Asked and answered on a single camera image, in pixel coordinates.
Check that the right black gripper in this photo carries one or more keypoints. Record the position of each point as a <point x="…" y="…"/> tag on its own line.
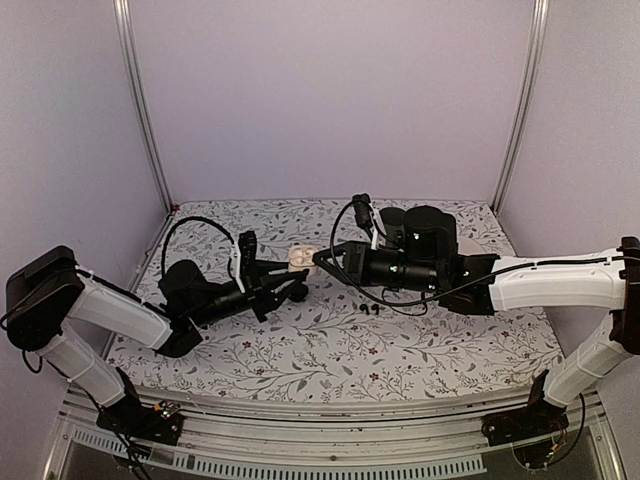
<point x="354" y="263"/>

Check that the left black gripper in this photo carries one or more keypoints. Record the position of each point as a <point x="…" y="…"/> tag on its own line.
<point x="265" y="284"/>

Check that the black earbud case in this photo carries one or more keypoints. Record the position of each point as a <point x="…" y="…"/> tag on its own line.
<point x="299" y="293"/>

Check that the cream earbud case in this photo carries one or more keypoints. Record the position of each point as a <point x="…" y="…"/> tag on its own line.
<point x="300" y="258"/>

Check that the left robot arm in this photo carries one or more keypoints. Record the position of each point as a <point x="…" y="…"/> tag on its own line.
<point x="43" y="297"/>

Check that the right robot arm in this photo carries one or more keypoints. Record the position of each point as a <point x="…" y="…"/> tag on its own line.
<point x="488" y="283"/>

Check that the dark green mug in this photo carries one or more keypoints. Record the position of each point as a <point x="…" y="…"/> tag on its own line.
<point x="393" y="222"/>

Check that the floral table cloth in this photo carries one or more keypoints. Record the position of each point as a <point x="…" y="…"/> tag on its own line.
<point x="325" y="349"/>

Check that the beige plate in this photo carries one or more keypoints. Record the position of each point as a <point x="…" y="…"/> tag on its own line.
<point x="469" y="247"/>

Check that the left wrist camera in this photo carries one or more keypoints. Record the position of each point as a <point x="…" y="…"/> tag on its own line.
<point x="244" y="261"/>

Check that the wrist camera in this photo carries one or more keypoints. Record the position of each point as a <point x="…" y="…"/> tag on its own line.
<point x="367" y="218"/>
<point x="244" y="261"/>

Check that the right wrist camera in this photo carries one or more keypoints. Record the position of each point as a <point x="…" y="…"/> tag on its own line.
<point x="367" y="218"/>

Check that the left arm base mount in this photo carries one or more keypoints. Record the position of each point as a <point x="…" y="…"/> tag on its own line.
<point x="128" y="417"/>

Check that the aluminium front rail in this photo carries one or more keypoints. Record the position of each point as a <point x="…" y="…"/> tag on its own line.
<point x="229" y="438"/>

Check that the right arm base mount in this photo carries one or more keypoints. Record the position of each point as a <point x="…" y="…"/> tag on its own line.
<point x="523" y="423"/>

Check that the left aluminium frame post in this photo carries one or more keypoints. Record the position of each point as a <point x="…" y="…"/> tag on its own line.
<point x="126" y="37"/>

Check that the aluminium frame post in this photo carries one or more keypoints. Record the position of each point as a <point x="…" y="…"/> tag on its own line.
<point x="126" y="37"/>
<point x="534" y="54"/>

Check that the right aluminium frame post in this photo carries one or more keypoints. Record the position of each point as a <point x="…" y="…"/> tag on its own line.
<point x="534" y="54"/>

